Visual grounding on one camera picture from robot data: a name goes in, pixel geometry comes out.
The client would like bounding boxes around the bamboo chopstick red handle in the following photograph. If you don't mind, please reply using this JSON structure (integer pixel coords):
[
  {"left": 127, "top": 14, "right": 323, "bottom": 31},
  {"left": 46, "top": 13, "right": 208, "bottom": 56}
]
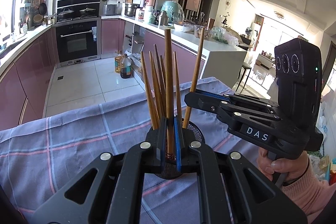
[
  {"left": 149, "top": 51, "right": 163, "bottom": 122},
  {"left": 165, "top": 29, "right": 174, "bottom": 159},
  {"left": 141, "top": 52, "right": 159, "bottom": 130},
  {"left": 159, "top": 55, "right": 166, "bottom": 111},
  {"left": 182, "top": 28, "right": 205, "bottom": 128},
  {"left": 173, "top": 51, "right": 182, "bottom": 122},
  {"left": 154, "top": 44, "right": 166, "bottom": 116}
]

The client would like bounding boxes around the pink sleeve right forearm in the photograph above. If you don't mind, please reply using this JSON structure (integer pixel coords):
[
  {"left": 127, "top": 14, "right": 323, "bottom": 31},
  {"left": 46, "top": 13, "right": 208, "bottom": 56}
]
[{"left": 281, "top": 164, "right": 335, "bottom": 223}]

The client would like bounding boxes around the person right hand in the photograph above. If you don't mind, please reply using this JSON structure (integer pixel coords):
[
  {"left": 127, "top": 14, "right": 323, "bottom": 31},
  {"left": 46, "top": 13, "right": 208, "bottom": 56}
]
[{"left": 257, "top": 148, "right": 309, "bottom": 182}]

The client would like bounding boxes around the black mesh utensil holder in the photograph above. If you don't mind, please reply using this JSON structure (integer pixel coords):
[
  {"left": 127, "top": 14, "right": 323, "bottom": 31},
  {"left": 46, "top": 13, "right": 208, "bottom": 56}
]
[{"left": 147, "top": 117, "right": 205, "bottom": 180}]

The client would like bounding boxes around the teal dish cover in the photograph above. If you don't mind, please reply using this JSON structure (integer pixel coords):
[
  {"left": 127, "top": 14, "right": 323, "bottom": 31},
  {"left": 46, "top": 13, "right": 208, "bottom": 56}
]
[{"left": 161, "top": 1, "right": 185, "bottom": 24}]

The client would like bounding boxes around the dark oil bottle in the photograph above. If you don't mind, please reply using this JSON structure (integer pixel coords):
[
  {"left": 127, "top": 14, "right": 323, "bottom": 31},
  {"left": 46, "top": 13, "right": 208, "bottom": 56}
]
[{"left": 120, "top": 53, "right": 131, "bottom": 79}]

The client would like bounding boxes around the yellow cooking oil bottle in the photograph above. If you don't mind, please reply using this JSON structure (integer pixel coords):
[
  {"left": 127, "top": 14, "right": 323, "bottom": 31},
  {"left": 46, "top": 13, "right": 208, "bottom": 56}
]
[{"left": 114, "top": 51, "right": 123, "bottom": 73}]

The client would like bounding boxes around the pink kettle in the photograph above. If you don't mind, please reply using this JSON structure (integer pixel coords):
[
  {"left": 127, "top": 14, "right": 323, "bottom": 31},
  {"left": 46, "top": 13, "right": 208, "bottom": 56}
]
[{"left": 145, "top": 0, "right": 157, "bottom": 8}]

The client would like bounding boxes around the steel stock pot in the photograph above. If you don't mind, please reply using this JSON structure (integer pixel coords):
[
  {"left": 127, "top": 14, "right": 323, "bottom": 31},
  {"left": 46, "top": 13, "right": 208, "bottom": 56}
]
[{"left": 123, "top": 3, "right": 139, "bottom": 17}]

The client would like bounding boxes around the black built-in oven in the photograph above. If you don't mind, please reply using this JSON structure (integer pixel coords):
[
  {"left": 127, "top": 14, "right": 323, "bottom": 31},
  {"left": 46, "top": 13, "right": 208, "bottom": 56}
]
[{"left": 55, "top": 18, "right": 101, "bottom": 67}]

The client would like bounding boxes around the black range hood stove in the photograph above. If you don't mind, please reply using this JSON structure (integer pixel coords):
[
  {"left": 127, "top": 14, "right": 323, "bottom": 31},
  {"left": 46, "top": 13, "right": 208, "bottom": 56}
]
[{"left": 56, "top": 0, "right": 100, "bottom": 22}]

